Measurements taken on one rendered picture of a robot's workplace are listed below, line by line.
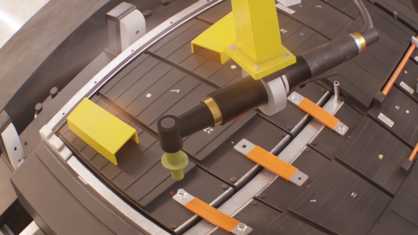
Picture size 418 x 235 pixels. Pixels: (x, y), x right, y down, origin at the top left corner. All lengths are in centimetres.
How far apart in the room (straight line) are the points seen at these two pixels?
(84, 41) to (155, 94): 61
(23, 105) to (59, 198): 73
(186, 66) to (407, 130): 52
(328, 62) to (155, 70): 39
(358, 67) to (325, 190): 34
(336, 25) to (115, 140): 58
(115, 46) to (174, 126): 63
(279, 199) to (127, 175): 26
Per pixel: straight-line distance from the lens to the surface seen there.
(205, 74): 148
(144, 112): 142
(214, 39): 151
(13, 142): 152
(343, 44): 131
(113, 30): 173
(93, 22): 201
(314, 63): 126
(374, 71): 150
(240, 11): 112
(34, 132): 166
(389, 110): 142
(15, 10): 414
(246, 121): 139
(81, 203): 116
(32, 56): 189
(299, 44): 154
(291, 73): 124
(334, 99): 145
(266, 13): 112
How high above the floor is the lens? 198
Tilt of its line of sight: 44 degrees down
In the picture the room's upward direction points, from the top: 7 degrees counter-clockwise
